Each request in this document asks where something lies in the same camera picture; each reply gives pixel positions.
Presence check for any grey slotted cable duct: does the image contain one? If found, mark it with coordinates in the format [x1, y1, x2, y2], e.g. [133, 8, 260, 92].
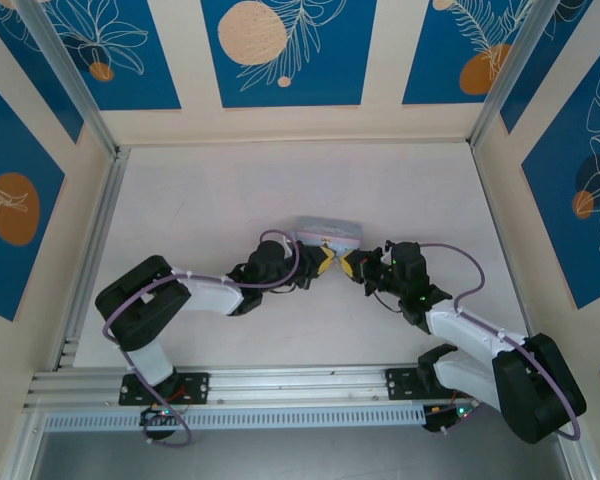
[42, 404, 426, 434]

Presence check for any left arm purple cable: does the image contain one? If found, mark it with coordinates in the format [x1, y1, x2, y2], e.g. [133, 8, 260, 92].
[102, 229, 301, 446]

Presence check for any controller board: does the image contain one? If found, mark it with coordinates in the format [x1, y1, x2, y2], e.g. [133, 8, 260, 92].
[139, 406, 186, 427]
[423, 403, 477, 434]

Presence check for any left aluminium floor rail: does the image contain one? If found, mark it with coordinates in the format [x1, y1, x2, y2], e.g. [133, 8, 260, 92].
[54, 147, 131, 372]

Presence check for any black mounting plate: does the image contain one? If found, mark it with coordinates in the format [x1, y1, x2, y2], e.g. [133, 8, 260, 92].
[384, 368, 479, 401]
[118, 372, 211, 406]

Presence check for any blue floral wall panel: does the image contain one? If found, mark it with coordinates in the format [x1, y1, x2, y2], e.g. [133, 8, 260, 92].
[0, 0, 85, 145]
[521, 47, 600, 312]
[201, 0, 379, 109]
[0, 72, 67, 322]
[44, 0, 182, 112]
[499, 0, 600, 135]
[402, 0, 537, 106]

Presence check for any long aluminium base rail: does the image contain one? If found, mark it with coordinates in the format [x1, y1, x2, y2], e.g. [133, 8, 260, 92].
[22, 359, 574, 414]

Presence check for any left controller board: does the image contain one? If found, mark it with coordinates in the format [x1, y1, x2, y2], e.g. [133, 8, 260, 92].
[139, 406, 186, 427]

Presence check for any aluminium floor rail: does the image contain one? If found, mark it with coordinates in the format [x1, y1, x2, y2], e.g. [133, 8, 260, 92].
[54, 147, 131, 372]
[472, 144, 544, 362]

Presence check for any light blue cartoon pouch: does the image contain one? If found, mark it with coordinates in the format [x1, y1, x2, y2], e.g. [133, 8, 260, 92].
[291, 214, 365, 254]

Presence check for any right aluminium floor rail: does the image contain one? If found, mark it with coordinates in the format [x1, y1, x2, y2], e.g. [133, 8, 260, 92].
[472, 144, 544, 362]

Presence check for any left aluminium corner post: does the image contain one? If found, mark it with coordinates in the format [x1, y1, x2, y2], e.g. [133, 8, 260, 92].
[17, 0, 120, 157]

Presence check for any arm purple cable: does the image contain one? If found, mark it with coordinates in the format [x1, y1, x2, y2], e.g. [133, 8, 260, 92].
[417, 242, 581, 441]
[102, 229, 301, 446]

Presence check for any right aluminium corner post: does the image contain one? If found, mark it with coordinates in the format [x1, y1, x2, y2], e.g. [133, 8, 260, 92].
[471, 0, 552, 150]

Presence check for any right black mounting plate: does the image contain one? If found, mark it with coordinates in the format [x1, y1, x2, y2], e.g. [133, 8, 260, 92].
[384, 368, 479, 401]

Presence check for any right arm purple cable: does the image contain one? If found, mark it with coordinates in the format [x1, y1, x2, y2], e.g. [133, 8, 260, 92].
[417, 242, 581, 441]

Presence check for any grey metal sheet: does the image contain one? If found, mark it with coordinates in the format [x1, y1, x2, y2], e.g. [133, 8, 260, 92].
[29, 399, 569, 480]

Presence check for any right controller board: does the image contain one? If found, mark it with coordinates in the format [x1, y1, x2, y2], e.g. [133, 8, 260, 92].
[423, 403, 477, 434]

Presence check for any aluminium frame bar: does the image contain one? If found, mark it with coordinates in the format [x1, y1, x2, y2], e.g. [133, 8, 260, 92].
[0, 409, 46, 480]
[547, 399, 599, 480]

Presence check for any aluminium corner post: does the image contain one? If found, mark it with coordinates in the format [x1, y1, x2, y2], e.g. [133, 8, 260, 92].
[17, 0, 120, 157]
[471, 0, 552, 150]

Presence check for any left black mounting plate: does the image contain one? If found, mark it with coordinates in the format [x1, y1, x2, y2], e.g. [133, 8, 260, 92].
[118, 372, 211, 406]

